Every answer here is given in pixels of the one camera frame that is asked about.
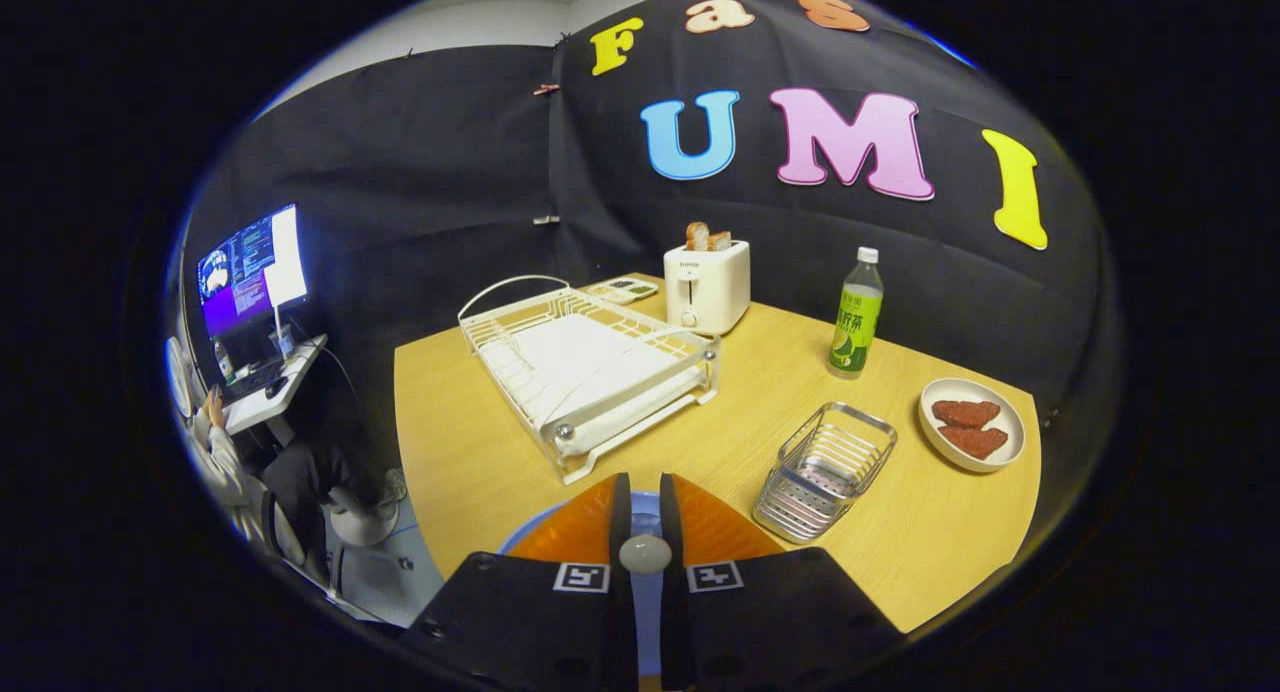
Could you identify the white oval dish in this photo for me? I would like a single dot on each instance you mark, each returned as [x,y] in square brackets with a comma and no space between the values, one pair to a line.
[1010,422]

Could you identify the white divided condiment dish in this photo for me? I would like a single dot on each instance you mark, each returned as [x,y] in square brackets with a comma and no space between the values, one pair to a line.
[625,290]

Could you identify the small bottle on desk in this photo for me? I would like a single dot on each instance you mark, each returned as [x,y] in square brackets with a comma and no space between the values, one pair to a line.
[224,364]

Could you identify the green label drink bottle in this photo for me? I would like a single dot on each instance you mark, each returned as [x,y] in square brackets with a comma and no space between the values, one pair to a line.
[856,322]

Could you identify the white-tipped metal spoon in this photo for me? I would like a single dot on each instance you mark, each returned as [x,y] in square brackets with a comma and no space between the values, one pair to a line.
[645,554]

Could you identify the white toaster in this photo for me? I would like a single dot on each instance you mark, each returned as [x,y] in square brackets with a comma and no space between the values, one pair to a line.
[710,287]

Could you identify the black computer mouse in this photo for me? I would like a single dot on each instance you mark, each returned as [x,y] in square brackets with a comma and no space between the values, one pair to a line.
[276,388]

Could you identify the black backdrop cloth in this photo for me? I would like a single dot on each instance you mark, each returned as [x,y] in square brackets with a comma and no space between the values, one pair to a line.
[420,172]

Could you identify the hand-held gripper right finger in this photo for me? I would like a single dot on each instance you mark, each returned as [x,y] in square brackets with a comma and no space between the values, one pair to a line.
[780,612]

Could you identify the toasted bread slice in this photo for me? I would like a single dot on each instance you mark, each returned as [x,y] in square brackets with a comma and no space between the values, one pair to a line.
[720,241]
[697,236]

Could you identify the white office desk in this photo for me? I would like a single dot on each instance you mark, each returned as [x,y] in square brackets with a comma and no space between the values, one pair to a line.
[265,407]

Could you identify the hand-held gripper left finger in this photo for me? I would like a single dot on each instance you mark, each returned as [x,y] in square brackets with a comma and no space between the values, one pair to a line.
[520,612]

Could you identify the black keyboard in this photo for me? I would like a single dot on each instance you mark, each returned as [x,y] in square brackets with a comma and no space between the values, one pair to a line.
[250,382]

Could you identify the computer monitor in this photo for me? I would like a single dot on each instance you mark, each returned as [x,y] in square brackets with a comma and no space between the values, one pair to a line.
[245,272]

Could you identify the red-brown meat piece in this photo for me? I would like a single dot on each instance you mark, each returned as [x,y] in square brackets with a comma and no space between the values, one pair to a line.
[965,413]
[975,442]

